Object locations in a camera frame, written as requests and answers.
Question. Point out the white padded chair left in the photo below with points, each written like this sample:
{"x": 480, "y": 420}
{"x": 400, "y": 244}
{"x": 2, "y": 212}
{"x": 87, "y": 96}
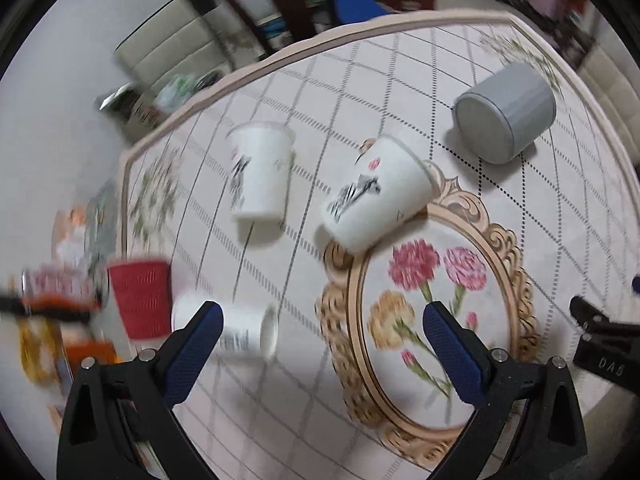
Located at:
{"x": 186, "y": 37}

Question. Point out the blue weight bench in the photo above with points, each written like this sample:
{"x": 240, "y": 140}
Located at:
{"x": 358, "y": 11}

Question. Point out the white padded chair right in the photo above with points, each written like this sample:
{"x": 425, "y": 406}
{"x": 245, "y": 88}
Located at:
{"x": 616, "y": 96}

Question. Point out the black bottle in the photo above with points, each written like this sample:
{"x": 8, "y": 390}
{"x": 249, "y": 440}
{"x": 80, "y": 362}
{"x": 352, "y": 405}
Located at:
{"x": 18, "y": 307}

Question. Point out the white calligraphy cup far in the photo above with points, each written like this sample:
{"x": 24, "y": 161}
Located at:
{"x": 261, "y": 163}

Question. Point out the glass ashtray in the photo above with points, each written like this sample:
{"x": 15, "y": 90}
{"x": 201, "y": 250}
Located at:
{"x": 101, "y": 225}

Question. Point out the orange labelled drink bottle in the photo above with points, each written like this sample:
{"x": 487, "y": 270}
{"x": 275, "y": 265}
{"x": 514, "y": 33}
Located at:
{"x": 54, "y": 287}

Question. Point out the orange box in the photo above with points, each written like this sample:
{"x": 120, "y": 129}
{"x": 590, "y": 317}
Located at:
{"x": 102, "y": 351}

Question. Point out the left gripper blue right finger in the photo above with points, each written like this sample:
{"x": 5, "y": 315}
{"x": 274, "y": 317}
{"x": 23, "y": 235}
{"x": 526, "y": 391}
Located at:
{"x": 550, "y": 435}

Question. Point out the silver lidded trash bin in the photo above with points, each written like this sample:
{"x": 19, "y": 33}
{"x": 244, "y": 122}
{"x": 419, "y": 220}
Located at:
{"x": 132, "y": 110}

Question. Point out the white bird print paper cup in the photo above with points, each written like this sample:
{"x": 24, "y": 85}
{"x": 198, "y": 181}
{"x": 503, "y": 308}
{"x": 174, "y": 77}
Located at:
{"x": 387, "y": 186}

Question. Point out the yellow plastic bag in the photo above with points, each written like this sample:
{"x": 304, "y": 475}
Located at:
{"x": 40, "y": 349}

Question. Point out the white calligraphy cup near red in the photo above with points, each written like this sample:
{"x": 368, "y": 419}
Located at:
{"x": 250, "y": 332}

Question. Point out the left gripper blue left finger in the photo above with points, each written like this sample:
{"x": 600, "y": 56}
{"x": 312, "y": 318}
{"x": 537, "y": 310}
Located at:
{"x": 113, "y": 408}

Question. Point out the floral diamond pattern tablecloth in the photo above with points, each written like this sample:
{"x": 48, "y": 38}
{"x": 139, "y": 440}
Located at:
{"x": 355, "y": 390}

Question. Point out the grey cylindrical tin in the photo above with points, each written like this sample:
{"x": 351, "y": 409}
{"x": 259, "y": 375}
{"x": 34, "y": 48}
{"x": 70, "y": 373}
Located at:
{"x": 505, "y": 113}

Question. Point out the white padded chair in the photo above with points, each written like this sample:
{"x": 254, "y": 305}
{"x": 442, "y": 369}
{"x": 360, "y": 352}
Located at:
{"x": 186, "y": 37}
{"x": 616, "y": 96}

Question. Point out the red ribbed paper cup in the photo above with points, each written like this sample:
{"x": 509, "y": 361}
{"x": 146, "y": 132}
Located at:
{"x": 142, "y": 290}

